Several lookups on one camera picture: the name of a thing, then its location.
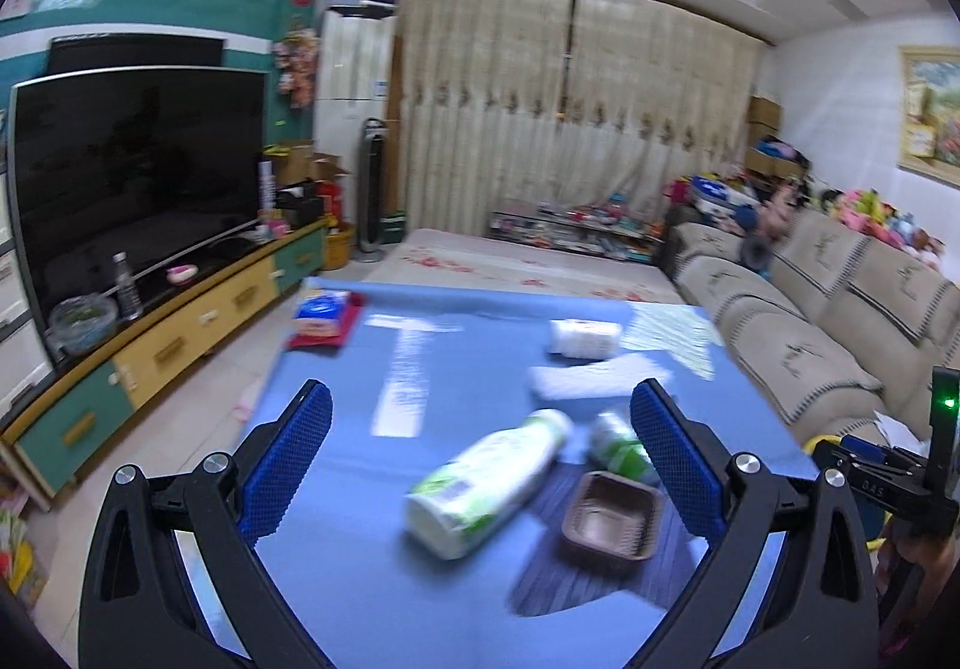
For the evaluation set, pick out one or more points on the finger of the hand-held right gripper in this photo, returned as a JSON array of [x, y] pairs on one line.
[[862, 448]]

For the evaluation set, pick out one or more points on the white papers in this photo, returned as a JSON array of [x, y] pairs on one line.
[[896, 429]]

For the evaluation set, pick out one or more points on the small green white can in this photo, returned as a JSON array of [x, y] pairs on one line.
[[619, 451]]

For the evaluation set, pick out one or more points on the glass bowl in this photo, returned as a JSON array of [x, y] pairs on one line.
[[79, 328]]

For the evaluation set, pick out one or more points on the black tower fan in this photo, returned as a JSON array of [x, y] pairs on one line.
[[371, 189]]

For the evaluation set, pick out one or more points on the yellow bucket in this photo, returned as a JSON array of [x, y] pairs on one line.
[[339, 250]]

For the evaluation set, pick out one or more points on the small pink item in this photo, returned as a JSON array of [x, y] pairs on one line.
[[182, 274]]

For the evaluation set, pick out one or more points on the teal yellow television cabinet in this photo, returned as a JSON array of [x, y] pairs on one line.
[[195, 324]]

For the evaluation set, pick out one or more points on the white standing air conditioner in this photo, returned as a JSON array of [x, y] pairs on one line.
[[352, 84]]

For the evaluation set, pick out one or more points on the white green plastic bottle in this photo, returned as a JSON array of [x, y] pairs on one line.
[[480, 481]]

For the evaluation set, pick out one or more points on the beige sofa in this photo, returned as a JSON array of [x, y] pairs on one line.
[[787, 339]]

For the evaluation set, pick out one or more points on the blue wet wipes pack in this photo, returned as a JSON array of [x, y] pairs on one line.
[[322, 313]]

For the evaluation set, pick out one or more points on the white drawer cabinet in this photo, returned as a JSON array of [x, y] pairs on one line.
[[15, 309]]

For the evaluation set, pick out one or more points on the open cardboard box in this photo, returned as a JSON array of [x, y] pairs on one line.
[[315, 166]]

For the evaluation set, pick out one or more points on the stack of cardboard boxes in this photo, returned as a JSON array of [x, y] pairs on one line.
[[763, 114]]

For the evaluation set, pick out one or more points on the brown plastic tray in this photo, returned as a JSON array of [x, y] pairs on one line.
[[611, 519]]

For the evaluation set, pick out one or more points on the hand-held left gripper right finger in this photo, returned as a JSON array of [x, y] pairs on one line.
[[675, 459]]

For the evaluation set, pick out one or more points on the small green box by fan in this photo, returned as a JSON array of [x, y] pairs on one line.
[[392, 228]]

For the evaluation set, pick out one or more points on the flat red pack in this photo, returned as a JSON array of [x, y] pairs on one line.
[[315, 341]]

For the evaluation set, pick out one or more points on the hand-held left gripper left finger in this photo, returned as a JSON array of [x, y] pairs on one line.
[[289, 466]]

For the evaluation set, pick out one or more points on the framed flower painting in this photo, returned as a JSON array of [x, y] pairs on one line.
[[937, 114]]

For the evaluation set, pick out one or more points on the hanging flower decoration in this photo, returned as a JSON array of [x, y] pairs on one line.
[[296, 73]]

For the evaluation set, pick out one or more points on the floral beige mat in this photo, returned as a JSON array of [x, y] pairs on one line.
[[487, 264]]

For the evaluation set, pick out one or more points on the beige curtain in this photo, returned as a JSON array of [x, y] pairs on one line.
[[487, 114], [660, 99]]

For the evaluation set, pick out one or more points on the black bin with yellow rim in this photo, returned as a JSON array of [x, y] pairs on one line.
[[811, 445]]

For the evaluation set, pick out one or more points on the black television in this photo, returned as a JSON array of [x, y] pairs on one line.
[[135, 189]]

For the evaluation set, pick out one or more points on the blue patterned tablecloth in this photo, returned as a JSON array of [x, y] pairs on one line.
[[487, 376]]

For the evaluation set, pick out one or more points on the person's right hand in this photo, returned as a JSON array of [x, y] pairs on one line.
[[919, 556]]

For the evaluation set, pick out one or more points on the clear water bottle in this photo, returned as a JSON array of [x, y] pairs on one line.
[[126, 290]]

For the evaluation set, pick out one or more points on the pile of plush toys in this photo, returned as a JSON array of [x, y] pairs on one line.
[[870, 204]]

